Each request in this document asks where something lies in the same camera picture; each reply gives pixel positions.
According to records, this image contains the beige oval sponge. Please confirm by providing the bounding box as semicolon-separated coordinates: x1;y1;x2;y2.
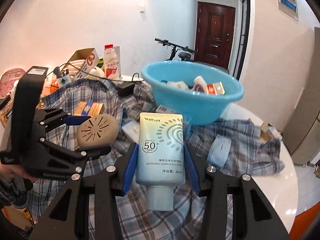
76;114;119;148

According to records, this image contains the black power adapter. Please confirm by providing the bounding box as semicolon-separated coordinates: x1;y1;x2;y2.
117;82;135;97

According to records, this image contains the black bicycle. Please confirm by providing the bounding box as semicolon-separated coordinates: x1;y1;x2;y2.
155;38;195;62

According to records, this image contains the light blue sunblock tube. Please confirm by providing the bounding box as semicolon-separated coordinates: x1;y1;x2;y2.
136;112;185;211

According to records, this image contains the tall white carton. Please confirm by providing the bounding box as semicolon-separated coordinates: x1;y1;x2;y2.
114;46;121;80

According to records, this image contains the person's hand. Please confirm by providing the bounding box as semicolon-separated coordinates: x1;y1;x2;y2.
0;164;38;183

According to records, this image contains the light blue tissue pack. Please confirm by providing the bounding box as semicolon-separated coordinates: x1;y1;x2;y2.
207;134;232;168

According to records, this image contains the orange white box in basin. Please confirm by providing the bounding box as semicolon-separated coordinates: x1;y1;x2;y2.
206;82;225;95

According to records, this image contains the blue plastic basin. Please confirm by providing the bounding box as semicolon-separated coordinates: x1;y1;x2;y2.
141;60;245;126

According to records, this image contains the open cardboard box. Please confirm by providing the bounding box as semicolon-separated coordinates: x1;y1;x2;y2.
65;48;100;80

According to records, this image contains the strawberry milk bottle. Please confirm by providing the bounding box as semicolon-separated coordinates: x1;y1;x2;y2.
103;44;117;80

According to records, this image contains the dark red door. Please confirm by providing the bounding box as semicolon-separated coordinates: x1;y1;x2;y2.
194;2;236;70

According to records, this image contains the orange blue small box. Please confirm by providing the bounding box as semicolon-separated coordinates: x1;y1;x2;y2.
74;101;105;117

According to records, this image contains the white round container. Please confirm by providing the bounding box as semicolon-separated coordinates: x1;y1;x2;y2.
85;67;105;80

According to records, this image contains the pen holder cup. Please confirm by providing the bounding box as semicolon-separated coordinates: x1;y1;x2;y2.
53;67;72;88

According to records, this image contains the black cable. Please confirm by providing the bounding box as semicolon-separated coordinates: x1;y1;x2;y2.
44;63;144;83

